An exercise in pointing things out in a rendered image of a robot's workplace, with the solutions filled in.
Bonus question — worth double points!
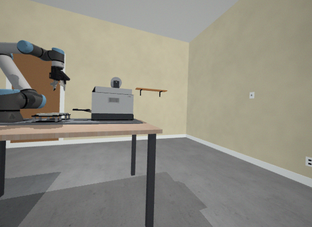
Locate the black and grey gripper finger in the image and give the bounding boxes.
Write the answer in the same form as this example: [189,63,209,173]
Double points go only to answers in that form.
[59,77,66,91]
[50,80,58,91]

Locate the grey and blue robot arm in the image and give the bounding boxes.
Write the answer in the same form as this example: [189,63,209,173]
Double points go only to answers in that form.
[0,40,65,123]

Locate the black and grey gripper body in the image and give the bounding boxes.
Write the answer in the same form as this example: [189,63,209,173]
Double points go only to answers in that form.
[49,66,64,81]

